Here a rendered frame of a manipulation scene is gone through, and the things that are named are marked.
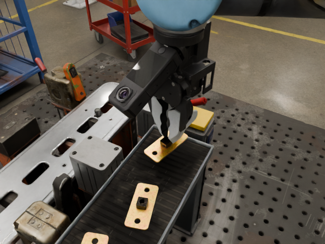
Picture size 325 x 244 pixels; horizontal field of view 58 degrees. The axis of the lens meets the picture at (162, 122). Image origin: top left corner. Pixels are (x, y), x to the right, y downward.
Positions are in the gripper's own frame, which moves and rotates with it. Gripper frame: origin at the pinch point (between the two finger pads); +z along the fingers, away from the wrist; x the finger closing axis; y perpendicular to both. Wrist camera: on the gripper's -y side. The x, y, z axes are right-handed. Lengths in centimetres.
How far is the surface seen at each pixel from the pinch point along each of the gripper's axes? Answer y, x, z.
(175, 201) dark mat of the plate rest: -6.0, -8.0, 5.6
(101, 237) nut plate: -18.6, -4.5, 5.2
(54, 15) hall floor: 150, 361, 124
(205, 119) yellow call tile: 13.8, 1.6, 5.7
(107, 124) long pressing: 6.9, 31.2, 21.8
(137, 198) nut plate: -10.3, -3.2, 5.3
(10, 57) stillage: 48, 257, 107
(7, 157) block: -19, 44, 26
